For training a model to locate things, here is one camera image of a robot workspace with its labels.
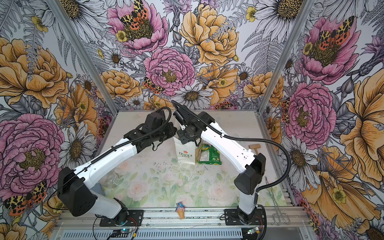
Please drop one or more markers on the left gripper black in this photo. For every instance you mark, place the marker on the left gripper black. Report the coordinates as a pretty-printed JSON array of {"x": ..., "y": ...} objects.
[{"x": 172, "y": 130}]

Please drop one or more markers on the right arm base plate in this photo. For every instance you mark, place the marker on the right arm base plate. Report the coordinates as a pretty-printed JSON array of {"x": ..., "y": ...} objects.
[{"x": 236, "y": 217}]

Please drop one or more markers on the white paper bag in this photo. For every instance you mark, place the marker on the white paper bag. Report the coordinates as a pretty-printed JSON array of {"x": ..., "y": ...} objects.
[{"x": 187, "y": 153}]

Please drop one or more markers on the wooden toy hammer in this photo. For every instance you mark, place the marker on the wooden toy hammer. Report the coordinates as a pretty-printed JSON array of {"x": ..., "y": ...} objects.
[{"x": 255, "y": 148}]

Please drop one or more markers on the ice cream cone toy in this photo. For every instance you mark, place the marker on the ice cream cone toy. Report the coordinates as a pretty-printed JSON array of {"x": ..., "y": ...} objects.
[{"x": 180, "y": 209}]

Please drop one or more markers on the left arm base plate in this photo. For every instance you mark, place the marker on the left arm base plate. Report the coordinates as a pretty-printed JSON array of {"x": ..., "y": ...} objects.
[{"x": 128, "y": 218}]

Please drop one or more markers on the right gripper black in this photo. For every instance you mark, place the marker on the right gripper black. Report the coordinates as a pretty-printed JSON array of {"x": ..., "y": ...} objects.
[{"x": 183, "y": 139}]

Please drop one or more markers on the green circuit board right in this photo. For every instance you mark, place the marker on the green circuit board right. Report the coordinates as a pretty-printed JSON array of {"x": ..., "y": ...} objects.
[{"x": 254, "y": 230}]

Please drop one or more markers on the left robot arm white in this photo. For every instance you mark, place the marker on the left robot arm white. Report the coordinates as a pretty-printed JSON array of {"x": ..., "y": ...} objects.
[{"x": 75, "y": 185}]

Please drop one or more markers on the green candy packet large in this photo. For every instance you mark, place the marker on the green candy packet large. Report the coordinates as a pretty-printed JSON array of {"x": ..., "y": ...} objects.
[{"x": 209, "y": 155}]

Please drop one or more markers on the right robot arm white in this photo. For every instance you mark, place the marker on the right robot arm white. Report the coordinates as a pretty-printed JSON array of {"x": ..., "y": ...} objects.
[{"x": 251, "y": 167}]

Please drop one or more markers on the aluminium corner post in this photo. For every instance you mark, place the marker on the aluminium corner post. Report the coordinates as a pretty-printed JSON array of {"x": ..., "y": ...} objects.
[
  {"x": 68, "y": 28},
  {"x": 285, "y": 54}
]

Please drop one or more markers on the metal wire hooks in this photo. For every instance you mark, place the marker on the metal wire hooks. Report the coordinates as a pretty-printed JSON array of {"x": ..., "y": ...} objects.
[{"x": 278, "y": 217}]

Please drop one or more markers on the aluminium corner post left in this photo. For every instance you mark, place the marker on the aluminium corner post left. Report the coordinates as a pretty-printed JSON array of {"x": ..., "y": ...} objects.
[{"x": 68, "y": 28}]

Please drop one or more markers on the aluminium corner post right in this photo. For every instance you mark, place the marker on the aluminium corner post right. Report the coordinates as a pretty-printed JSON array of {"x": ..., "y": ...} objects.
[{"x": 285, "y": 54}]

